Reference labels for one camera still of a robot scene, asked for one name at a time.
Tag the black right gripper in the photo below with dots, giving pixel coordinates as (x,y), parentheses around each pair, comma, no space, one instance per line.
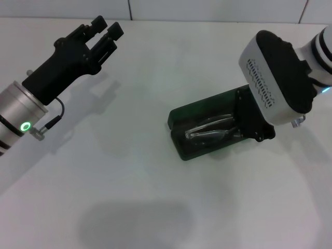
(252,122)

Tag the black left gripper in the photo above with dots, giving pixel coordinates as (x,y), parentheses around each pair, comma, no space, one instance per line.
(64,64)

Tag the clear white glasses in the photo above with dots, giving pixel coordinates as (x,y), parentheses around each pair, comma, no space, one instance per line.
(207,133)

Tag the green glasses case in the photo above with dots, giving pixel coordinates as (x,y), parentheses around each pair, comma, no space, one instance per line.
(197,111)

